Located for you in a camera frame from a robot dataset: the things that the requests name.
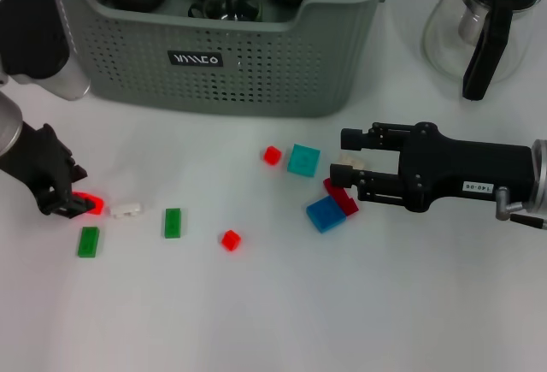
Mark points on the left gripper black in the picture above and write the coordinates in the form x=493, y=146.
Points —
x=38, y=158

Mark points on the small red toy brick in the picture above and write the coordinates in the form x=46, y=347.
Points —
x=231, y=241
x=96, y=205
x=272, y=155

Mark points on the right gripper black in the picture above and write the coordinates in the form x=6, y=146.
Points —
x=461, y=167

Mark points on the teal square toy brick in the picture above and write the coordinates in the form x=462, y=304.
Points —
x=303, y=160

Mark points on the blue square toy brick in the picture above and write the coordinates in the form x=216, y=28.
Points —
x=327, y=214

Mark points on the grey perforated storage basket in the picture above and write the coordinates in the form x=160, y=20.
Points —
x=256, y=81

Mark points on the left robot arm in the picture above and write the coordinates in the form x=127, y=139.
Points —
x=8, y=126

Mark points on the white toy brick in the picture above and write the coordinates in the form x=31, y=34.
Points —
x=359, y=160
x=126, y=210

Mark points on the dark red long toy brick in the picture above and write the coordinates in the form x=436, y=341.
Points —
x=346, y=205

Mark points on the green toy brick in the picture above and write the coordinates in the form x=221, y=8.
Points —
x=88, y=241
x=174, y=222

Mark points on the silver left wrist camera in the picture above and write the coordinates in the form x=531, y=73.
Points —
x=34, y=34

